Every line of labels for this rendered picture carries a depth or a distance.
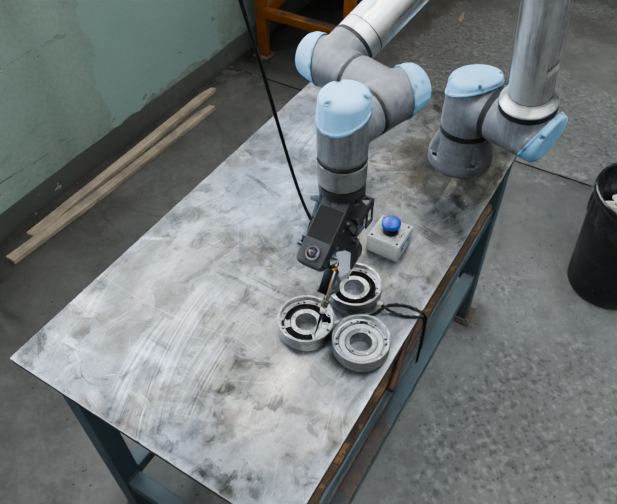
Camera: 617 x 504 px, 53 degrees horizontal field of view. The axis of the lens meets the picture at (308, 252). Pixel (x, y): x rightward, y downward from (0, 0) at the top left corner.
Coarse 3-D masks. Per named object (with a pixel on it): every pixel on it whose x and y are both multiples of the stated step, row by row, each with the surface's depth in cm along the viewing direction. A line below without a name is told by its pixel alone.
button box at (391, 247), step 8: (384, 216) 128; (376, 224) 127; (376, 232) 125; (384, 232) 125; (392, 232) 125; (400, 232) 125; (408, 232) 125; (368, 240) 126; (376, 240) 124; (384, 240) 124; (392, 240) 124; (400, 240) 124; (408, 240) 127; (368, 248) 127; (376, 248) 126; (384, 248) 125; (392, 248) 123; (400, 248) 124; (384, 256) 126; (392, 256) 125; (400, 256) 126
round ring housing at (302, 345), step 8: (304, 296) 115; (312, 296) 115; (288, 304) 114; (296, 304) 115; (312, 304) 115; (320, 304) 115; (328, 304) 113; (280, 312) 112; (296, 312) 114; (304, 312) 114; (312, 312) 114; (328, 312) 114; (280, 320) 113; (296, 320) 113; (304, 320) 115; (312, 320) 115; (280, 328) 110; (296, 328) 111; (320, 328) 112; (328, 328) 111; (280, 336) 112; (288, 336) 109; (320, 336) 110; (328, 336) 110; (288, 344) 110; (296, 344) 109; (304, 344) 108; (312, 344) 109; (320, 344) 110
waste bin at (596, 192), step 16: (608, 176) 204; (592, 192) 199; (608, 192) 210; (592, 208) 198; (608, 208) 189; (592, 224) 200; (608, 224) 191; (592, 240) 202; (608, 240) 194; (576, 256) 215; (592, 256) 205; (608, 256) 198; (576, 272) 217; (592, 272) 208; (608, 272) 203; (576, 288) 219; (592, 288) 212; (608, 288) 207; (608, 304) 213
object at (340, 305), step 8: (360, 264) 120; (368, 272) 120; (376, 272) 118; (344, 280) 119; (352, 280) 119; (360, 280) 119; (376, 280) 119; (344, 288) 119; (352, 288) 121; (360, 288) 120; (368, 288) 117; (376, 288) 117; (336, 296) 116; (352, 296) 116; (360, 296) 116; (376, 296) 114; (336, 304) 115; (344, 304) 114; (352, 304) 113; (360, 304) 113; (368, 304) 114; (376, 304) 116; (344, 312) 117; (352, 312) 115; (360, 312) 115
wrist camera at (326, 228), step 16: (320, 208) 93; (336, 208) 92; (352, 208) 94; (320, 224) 93; (336, 224) 92; (304, 240) 93; (320, 240) 92; (336, 240) 92; (304, 256) 92; (320, 256) 91
